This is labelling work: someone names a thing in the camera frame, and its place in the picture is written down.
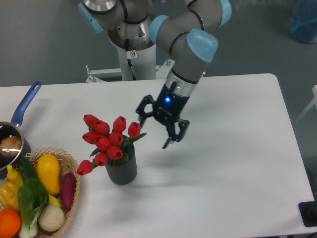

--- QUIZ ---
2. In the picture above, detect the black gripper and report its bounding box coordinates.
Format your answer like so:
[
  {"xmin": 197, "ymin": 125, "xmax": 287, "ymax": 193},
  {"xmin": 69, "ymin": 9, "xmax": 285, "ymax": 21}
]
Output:
[{"xmin": 135, "ymin": 83, "xmax": 191, "ymax": 150}]

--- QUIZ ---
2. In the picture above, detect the red tulip bouquet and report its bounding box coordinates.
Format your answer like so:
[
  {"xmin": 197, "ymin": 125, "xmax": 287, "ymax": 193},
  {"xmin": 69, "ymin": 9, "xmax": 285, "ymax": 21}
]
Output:
[{"xmin": 77, "ymin": 114, "xmax": 147, "ymax": 176}]

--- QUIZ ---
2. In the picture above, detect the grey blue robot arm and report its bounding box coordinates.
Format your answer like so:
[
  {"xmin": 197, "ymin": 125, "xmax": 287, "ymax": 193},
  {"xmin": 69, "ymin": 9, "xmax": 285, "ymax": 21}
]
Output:
[{"xmin": 78, "ymin": 0, "xmax": 232, "ymax": 144}]

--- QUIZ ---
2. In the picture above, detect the dark grey ribbed vase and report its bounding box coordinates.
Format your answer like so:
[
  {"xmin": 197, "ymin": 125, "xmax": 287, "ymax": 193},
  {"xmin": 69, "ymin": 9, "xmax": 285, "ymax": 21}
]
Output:
[{"xmin": 106, "ymin": 144, "xmax": 137, "ymax": 185}]

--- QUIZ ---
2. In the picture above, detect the woven bamboo basket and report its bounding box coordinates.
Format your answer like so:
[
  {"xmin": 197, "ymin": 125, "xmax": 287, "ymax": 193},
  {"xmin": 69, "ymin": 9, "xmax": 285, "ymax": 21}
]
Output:
[{"xmin": 25, "ymin": 147, "xmax": 81, "ymax": 238}]

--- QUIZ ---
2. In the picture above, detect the purple eggplant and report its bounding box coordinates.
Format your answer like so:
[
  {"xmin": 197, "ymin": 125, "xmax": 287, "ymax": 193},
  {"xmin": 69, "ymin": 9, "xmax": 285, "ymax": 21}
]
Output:
[{"xmin": 60, "ymin": 173, "xmax": 76, "ymax": 209}]

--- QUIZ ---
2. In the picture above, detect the yellow squash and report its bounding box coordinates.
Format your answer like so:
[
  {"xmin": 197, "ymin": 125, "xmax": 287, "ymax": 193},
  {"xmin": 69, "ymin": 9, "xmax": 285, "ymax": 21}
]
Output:
[{"xmin": 37, "ymin": 154, "xmax": 60, "ymax": 196}]

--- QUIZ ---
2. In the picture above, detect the beige garlic bulb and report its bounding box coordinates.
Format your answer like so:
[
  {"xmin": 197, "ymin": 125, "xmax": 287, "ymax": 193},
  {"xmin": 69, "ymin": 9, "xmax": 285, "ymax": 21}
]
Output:
[{"xmin": 38, "ymin": 205, "xmax": 65, "ymax": 232}]

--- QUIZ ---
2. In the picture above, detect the brown bun in pot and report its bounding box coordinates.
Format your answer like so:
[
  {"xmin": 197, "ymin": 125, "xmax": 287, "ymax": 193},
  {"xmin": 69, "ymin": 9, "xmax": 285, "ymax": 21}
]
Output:
[{"xmin": 0, "ymin": 136, "xmax": 22, "ymax": 158}]

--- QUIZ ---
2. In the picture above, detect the green bok choy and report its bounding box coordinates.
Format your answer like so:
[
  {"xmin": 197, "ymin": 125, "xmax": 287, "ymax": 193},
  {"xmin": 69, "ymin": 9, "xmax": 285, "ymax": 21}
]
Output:
[{"xmin": 18, "ymin": 178, "xmax": 49, "ymax": 238}]

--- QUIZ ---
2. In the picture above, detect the blue transparent container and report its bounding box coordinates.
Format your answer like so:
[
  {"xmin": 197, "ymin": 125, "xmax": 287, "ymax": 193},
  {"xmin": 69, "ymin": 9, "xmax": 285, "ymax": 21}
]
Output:
[{"xmin": 288, "ymin": 0, "xmax": 317, "ymax": 44}]

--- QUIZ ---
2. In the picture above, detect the black device at edge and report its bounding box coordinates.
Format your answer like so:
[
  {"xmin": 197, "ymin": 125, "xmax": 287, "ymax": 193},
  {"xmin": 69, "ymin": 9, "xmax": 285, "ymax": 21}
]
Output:
[{"xmin": 298, "ymin": 201, "xmax": 317, "ymax": 227}]

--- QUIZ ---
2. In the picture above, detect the yellow bell pepper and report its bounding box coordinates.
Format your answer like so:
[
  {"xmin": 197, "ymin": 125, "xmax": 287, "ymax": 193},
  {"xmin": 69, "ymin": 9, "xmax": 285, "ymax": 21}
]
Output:
[{"xmin": 0, "ymin": 182, "xmax": 19, "ymax": 211}]

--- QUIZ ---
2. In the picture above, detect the orange fruit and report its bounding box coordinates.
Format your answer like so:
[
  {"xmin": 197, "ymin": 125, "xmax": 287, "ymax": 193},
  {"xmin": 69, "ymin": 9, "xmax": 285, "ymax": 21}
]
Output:
[{"xmin": 0, "ymin": 209, "xmax": 21, "ymax": 238}]

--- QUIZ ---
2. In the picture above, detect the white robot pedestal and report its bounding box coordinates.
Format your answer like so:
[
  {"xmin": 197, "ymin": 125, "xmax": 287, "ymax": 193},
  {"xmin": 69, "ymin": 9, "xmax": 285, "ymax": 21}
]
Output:
[{"xmin": 85, "ymin": 24, "xmax": 207, "ymax": 83}]

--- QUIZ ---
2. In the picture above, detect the white frame at right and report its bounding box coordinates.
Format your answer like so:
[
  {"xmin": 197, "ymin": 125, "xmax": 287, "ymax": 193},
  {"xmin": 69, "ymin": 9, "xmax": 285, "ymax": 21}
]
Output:
[{"xmin": 295, "ymin": 85, "xmax": 317, "ymax": 123}]

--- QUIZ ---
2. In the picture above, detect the blue handled saucepan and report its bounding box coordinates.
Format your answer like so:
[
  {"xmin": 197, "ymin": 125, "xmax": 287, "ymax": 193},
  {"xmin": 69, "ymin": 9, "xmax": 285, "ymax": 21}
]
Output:
[{"xmin": 0, "ymin": 81, "xmax": 42, "ymax": 179}]

